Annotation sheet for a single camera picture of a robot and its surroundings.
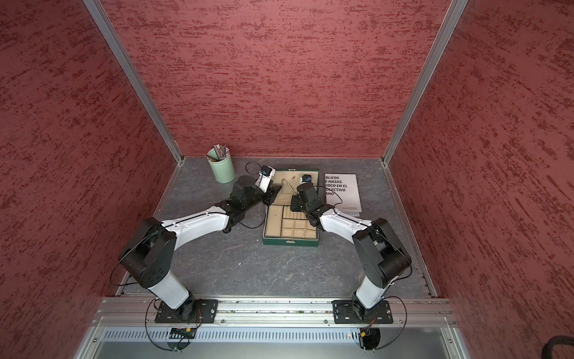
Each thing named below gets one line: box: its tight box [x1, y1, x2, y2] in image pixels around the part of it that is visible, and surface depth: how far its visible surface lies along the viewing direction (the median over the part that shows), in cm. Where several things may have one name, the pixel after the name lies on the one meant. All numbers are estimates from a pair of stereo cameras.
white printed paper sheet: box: [324, 172, 363, 217], surface depth 106 cm
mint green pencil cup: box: [206, 148, 236, 184], surface depth 106 cm
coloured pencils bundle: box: [213, 143, 230, 161], surface depth 105 cm
